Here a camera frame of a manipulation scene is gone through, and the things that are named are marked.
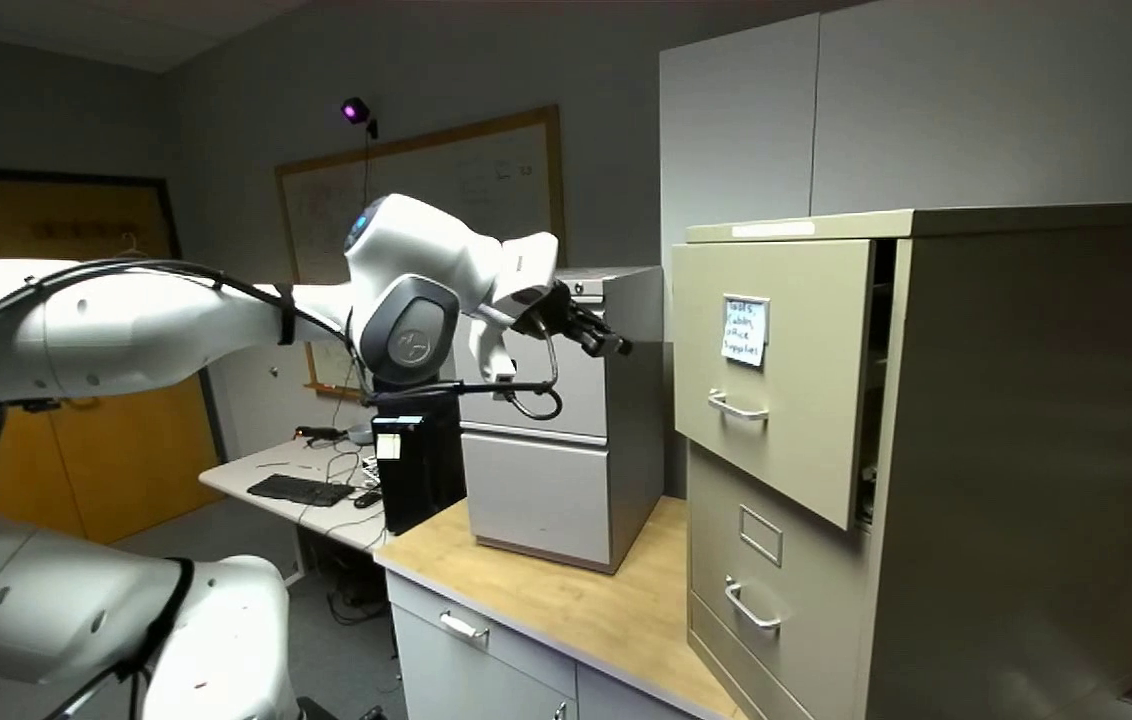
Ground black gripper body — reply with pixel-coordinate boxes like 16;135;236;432
517;283;630;357

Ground beige top drawer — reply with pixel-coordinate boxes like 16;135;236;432
672;240;893;528

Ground beige drawer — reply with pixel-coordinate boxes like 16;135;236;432
688;448;867;720
672;240;893;528

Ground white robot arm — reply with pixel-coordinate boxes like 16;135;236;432
0;191;619;720

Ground grey lateral filing cabinet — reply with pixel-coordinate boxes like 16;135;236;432
459;268;663;573

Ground grey base cabinet with drawers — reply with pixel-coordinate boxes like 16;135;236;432
388;577;698;720

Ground beige bottom drawer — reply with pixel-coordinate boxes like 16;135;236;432
688;448;867;720

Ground beige filing cabinet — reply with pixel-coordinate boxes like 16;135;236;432
676;204;1132;720

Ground black computer tower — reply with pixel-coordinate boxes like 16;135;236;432
371;391;465;538

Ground black computer mouse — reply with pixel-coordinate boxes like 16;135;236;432
350;488;378;510

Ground black keyboard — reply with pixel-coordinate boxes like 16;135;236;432
245;474;354;510

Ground yellow wooden door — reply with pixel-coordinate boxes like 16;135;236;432
0;166;226;548

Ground purple lit camera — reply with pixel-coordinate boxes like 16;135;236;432
338;98;378;140

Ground white drawer pull handle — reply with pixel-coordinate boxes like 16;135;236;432
438;612;487;649

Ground tall white wall cabinet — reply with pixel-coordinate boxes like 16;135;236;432
661;0;1132;244

